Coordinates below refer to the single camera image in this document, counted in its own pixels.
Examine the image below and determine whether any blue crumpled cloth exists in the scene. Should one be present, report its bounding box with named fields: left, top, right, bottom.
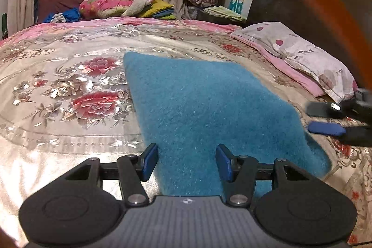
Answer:
left=46, top=7, right=81, bottom=23

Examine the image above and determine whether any pink pillow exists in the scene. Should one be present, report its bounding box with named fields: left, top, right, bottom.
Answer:
left=231, top=33, right=326, bottom=98

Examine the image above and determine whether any dark nightstand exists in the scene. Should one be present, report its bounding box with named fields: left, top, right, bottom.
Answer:
left=197, top=8, right=248, bottom=27

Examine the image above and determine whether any light green folded cloth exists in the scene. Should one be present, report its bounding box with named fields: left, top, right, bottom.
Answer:
left=203, top=6, right=243, bottom=22

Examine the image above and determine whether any white spotted pillow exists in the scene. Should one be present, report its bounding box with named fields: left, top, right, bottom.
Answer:
left=241, top=22, right=359, bottom=104

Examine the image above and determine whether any folded pink floral quilt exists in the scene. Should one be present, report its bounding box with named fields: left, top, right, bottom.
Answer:
left=79, top=0, right=157, bottom=19

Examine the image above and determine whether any blue sweater with white flowers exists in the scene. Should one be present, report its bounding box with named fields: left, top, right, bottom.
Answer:
left=123, top=52, right=332, bottom=197

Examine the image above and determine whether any yellow folded cloth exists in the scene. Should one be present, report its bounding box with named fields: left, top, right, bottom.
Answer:
left=139, top=0, right=175, bottom=19

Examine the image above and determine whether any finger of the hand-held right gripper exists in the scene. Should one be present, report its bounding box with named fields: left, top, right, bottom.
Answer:
left=306, top=102, right=344, bottom=118
left=307, top=121, right=347, bottom=137

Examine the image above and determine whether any dark wooden headboard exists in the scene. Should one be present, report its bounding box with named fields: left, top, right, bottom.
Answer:
left=246, top=0, right=372, bottom=87

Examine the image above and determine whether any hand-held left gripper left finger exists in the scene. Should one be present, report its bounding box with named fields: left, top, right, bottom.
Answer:
left=64, top=143, right=159, bottom=207

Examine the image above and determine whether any floral satin bedspread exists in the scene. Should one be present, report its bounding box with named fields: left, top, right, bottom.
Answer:
left=0, top=18, right=372, bottom=248

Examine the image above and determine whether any white cloth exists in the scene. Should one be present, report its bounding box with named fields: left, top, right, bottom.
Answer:
left=123, top=0, right=152, bottom=17

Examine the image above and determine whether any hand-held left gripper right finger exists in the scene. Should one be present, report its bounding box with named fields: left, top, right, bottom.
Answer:
left=216, top=144, right=309, bottom=207

